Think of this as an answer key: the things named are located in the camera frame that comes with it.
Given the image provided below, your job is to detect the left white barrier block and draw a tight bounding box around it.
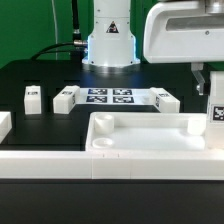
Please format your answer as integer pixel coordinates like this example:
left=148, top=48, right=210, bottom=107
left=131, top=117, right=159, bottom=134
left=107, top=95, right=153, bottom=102
left=0, top=112, right=12, bottom=144

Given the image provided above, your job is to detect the marker tag sheet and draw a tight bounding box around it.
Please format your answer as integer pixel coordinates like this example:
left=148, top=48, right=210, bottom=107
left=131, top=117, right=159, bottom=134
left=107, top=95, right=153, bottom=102
left=78, top=88, right=150, bottom=105

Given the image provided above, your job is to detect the white desk top tray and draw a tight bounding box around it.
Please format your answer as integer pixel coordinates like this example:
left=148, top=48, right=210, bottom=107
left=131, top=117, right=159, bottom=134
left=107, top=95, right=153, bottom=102
left=85, top=112, right=224, bottom=152

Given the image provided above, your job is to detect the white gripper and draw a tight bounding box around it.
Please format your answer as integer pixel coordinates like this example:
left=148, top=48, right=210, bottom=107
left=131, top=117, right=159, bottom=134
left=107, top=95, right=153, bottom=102
left=143, top=0, right=224, bottom=95

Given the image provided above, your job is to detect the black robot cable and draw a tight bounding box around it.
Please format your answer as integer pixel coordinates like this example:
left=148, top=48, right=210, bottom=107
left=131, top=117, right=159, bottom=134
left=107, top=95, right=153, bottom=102
left=30, top=0, right=88, bottom=61

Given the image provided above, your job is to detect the thin white cable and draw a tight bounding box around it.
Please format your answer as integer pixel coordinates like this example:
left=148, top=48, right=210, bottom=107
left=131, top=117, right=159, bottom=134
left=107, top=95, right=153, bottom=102
left=50, top=0, right=59, bottom=61

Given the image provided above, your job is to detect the white front rail barrier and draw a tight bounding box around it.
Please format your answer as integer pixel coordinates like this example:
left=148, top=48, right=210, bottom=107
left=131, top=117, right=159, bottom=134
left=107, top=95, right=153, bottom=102
left=0, top=150, right=224, bottom=180

